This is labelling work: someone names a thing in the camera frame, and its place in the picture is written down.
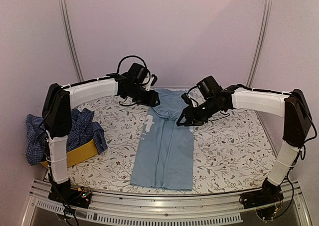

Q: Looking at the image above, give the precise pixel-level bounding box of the dark blue garment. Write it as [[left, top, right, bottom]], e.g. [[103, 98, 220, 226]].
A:
[[71, 109, 80, 121]]

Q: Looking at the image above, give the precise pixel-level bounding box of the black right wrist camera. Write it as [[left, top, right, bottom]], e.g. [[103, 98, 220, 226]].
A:
[[196, 76, 222, 100]]

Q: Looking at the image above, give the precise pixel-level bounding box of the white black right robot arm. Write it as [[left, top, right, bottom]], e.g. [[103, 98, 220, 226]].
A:
[[176, 84, 315, 204]]

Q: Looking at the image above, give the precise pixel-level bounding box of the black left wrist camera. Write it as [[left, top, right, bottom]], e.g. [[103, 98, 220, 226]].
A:
[[128, 63, 148, 84]]

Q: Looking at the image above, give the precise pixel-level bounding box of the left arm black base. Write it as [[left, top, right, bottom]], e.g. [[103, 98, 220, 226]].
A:
[[48, 184, 92, 209]]

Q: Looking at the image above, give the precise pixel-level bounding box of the right aluminium frame post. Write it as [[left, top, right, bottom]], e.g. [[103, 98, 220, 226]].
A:
[[246, 0, 273, 88]]

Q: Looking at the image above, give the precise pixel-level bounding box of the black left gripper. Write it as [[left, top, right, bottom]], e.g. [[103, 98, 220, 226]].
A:
[[126, 84, 160, 108]]

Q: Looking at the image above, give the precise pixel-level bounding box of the left aluminium frame post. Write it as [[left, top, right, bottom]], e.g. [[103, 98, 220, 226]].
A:
[[58, 0, 84, 82]]

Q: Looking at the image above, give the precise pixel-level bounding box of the aluminium frame post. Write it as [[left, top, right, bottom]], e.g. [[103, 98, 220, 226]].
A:
[[58, 0, 84, 82], [246, 0, 273, 88]]

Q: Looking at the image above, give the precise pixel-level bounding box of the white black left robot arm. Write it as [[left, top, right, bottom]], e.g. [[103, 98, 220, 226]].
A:
[[42, 73, 160, 203]]

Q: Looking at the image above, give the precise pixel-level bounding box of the blue checkered shirt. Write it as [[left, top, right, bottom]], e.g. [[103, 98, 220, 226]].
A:
[[25, 108, 108, 166]]

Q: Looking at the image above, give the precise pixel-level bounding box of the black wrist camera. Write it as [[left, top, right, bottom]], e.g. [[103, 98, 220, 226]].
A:
[[196, 76, 222, 100], [128, 63, 148, 84]]

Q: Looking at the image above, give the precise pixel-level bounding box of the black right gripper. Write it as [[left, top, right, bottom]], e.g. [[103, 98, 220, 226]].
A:
[[176, 97, 222, 127]]

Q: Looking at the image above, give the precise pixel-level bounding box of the yellow laundry basket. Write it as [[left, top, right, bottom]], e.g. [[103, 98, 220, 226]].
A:
[[40, 139, 98, 169]]

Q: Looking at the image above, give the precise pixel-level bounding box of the floral patterned table cloth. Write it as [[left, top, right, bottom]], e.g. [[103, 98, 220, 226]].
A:
[[65, 96, 275, 195]]

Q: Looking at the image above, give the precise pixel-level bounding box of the light blue t-shirt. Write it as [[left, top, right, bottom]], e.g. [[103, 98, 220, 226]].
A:
[[130, 89, 194, 191]]

